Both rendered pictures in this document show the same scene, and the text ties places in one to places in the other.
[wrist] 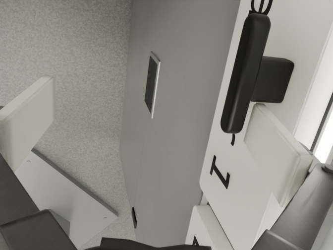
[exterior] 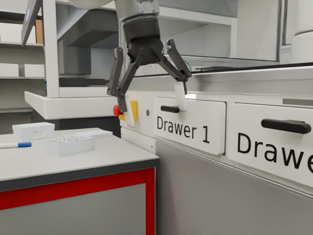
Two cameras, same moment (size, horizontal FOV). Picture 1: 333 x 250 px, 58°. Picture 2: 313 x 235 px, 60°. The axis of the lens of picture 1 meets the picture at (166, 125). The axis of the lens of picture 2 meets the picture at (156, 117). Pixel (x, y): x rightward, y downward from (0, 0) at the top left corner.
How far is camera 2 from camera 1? 0.66 m
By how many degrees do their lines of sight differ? 97
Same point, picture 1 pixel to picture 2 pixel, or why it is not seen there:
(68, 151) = not seen: outside the picture
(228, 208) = (211, 122)
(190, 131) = (218, 195)
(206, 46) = (187, 180)
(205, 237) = (231, 138)
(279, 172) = (178, 87)
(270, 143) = (177, 94)
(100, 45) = not seen: outside the picture
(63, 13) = not seen: outside the picture
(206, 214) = (230, 148)
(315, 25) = (172, 103)
